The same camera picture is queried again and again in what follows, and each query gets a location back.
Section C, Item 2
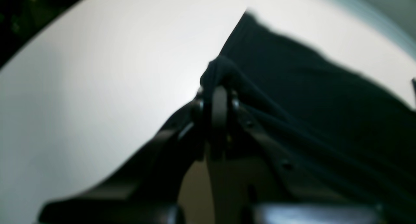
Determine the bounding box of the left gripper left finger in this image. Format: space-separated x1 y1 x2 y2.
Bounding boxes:
38 99 204 224

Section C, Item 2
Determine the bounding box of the black T-shirt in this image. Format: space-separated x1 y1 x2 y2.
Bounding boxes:
200 13 416 224

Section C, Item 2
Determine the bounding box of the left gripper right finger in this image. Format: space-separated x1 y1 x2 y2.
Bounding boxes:
228 90 384 224

